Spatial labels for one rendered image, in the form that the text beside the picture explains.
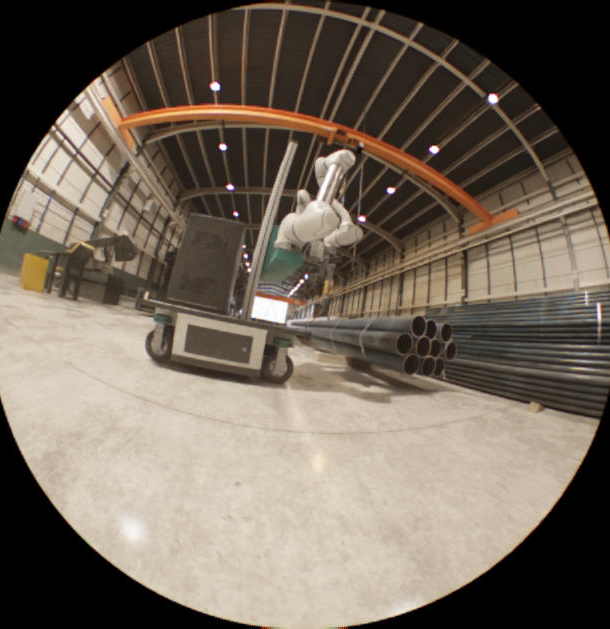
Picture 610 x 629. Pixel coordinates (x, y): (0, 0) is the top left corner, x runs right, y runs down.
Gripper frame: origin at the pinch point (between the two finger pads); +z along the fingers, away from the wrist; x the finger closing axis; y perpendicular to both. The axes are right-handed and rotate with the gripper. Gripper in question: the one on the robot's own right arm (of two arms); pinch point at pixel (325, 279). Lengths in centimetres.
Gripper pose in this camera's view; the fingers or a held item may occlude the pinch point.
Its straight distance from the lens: 137.3
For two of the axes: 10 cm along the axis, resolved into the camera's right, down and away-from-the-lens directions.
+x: 3.1, -0.2, -9.5
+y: -9.3, -1.9, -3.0
